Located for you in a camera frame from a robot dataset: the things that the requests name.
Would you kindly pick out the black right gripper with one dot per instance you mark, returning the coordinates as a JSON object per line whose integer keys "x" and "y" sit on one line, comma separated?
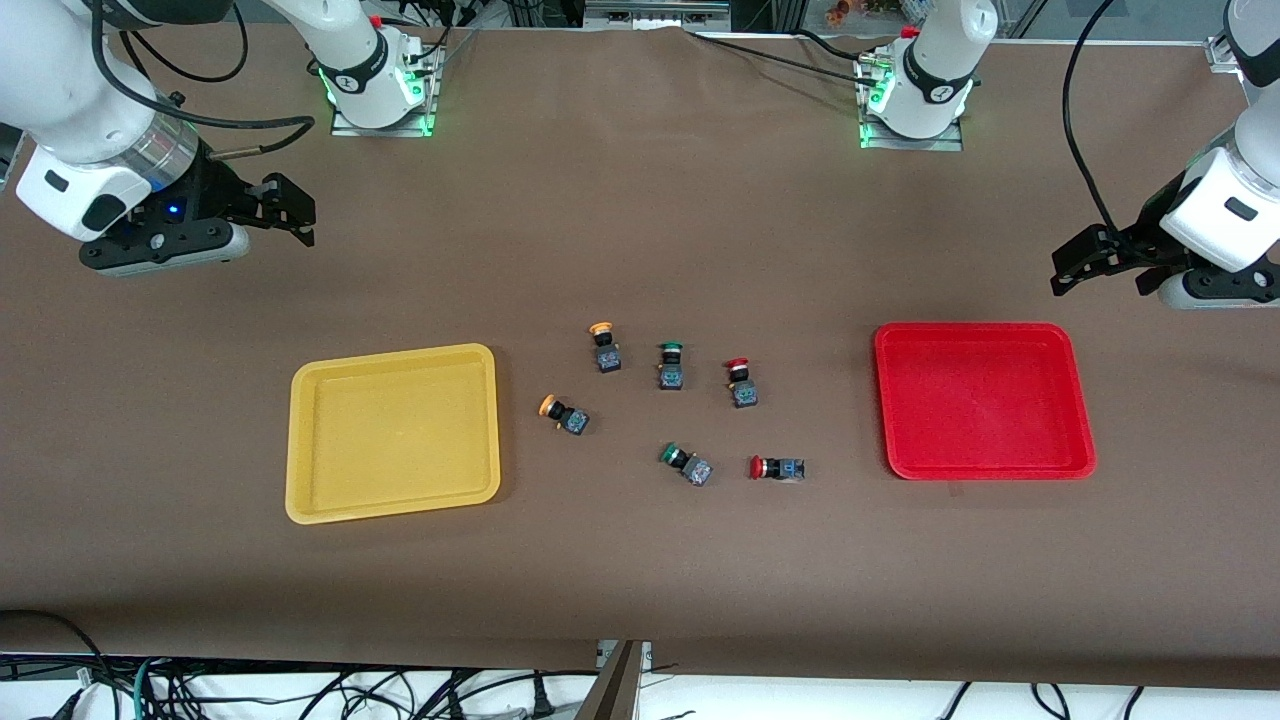
{"x": 217, "y": 189}

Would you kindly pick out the red plastic tray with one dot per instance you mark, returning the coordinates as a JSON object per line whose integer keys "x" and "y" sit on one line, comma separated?
{"x": 985, "y": 400}

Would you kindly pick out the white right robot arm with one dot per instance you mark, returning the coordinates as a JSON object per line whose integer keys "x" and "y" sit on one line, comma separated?
{"x": 80, "y": 80}

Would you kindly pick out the yellow plastic tray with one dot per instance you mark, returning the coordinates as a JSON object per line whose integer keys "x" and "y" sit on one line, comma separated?
{"x": 395, "y": 435}

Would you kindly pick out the green push button switch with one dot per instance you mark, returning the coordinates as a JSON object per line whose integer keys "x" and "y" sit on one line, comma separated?
{"x": 670, "y": 370}
{"x": 690, "y": 466}

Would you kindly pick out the aluminium frame rail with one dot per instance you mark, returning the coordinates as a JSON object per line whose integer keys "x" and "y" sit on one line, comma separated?
{"x": 655, "y": 12}

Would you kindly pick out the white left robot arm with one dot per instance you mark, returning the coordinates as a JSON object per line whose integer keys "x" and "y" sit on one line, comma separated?
{"x": 940, "y": 60}

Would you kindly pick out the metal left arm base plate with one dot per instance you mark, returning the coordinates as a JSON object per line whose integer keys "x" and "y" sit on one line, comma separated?
{"x": 955, "y": 140}

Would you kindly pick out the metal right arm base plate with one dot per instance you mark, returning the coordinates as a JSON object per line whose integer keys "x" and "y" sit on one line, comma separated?
{"x": 425, "y": 95}

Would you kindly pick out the yellow push button switch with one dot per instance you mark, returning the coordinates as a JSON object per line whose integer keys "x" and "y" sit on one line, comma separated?
{"x": 568, "y": 415}
{"x": 606, "y": 352}

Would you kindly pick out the red push button switch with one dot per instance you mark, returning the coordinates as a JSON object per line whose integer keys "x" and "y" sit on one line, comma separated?
{"x": 741, "y": 388}
{"x": 780, "y": 469}

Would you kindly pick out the brown table leg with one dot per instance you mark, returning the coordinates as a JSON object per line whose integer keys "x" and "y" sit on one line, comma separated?
{"x": 612, "y": 685}

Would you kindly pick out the aluminium corner profile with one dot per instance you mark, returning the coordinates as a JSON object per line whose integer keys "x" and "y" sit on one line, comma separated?
{"x": 1222, "y": 52}

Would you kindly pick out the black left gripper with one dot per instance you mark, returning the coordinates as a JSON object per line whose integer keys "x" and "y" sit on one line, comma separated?
{"x": 1138, "y": 243}

